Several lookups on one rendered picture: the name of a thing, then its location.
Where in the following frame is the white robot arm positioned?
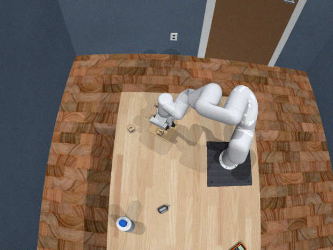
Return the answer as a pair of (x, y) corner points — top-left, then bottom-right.
(150, 83), (258, 170)

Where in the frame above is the white bottle with blue cap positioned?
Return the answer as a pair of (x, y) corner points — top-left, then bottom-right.
(116, 216), (135, 232)

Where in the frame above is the tan square mat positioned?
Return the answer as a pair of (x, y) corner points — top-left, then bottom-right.
(148, 121), (180, 142)

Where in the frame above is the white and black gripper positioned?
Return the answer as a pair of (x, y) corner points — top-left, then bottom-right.
(165, 116), (175, 130)

